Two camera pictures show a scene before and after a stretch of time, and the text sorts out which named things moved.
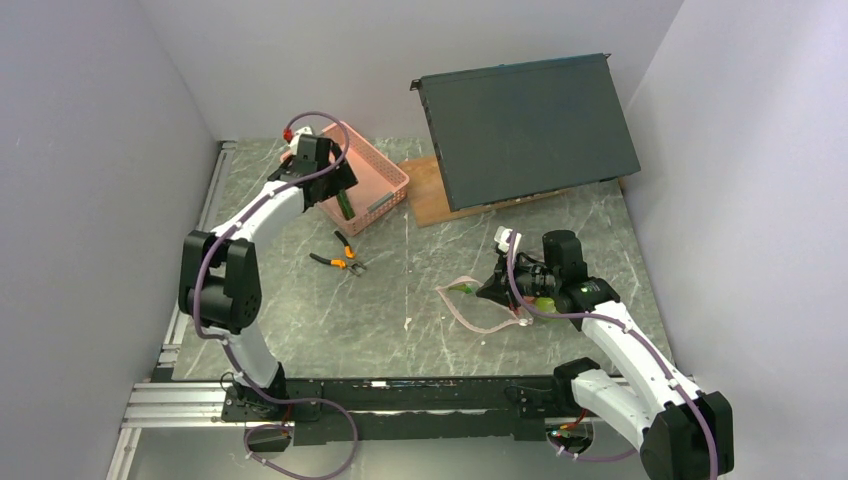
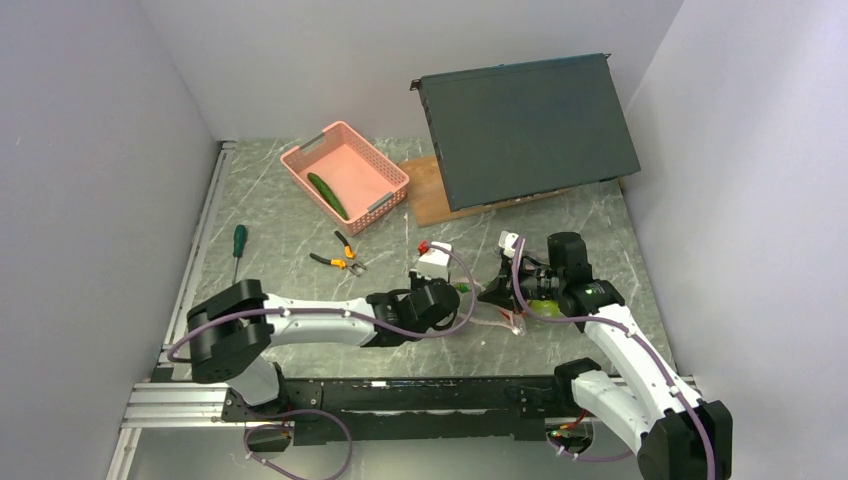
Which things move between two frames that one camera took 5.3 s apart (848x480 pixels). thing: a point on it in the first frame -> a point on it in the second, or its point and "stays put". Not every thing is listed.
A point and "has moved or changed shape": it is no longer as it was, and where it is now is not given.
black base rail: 328,411 stays put
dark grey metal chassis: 517,131 stays put
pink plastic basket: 381,186 stays put
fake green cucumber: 345,204 has moved or changed shape
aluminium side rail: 163,402 stays put
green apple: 545,305 stays put
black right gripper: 499,288 stays put
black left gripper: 342,178 -> 416,281
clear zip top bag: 476,312 has moved or changed shape
